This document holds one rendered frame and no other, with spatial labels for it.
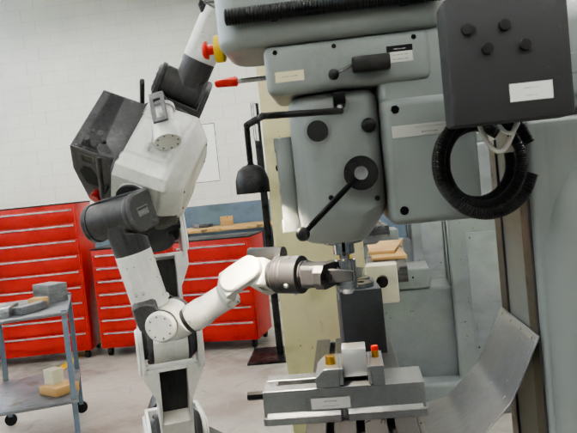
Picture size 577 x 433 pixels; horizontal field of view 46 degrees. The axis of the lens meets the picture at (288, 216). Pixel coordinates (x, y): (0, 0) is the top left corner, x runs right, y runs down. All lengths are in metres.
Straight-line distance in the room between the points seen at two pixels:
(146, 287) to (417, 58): 0.82
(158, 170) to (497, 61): 0.90
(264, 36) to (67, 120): 10.01
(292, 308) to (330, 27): 2.08
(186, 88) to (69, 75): 9.55
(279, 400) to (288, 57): 0.72
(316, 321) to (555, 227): 2.05
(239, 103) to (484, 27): 9.57
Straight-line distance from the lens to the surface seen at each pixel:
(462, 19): 1.20
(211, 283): 6.20
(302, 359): 3.37
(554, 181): 1.43
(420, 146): 1.42
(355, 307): 1.98
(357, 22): 1.43
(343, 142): 1.43
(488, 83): 1.20
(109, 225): 1.69
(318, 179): 1.43
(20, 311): 4.33
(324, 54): 1.43
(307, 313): 3.32
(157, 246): 2.13
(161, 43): 11.06
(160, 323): 1.69
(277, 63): 1.43
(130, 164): 1.75
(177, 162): 1.76
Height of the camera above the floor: 1.46
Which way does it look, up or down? 3 degrees down
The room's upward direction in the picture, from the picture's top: 6 degrees counter-clockwise
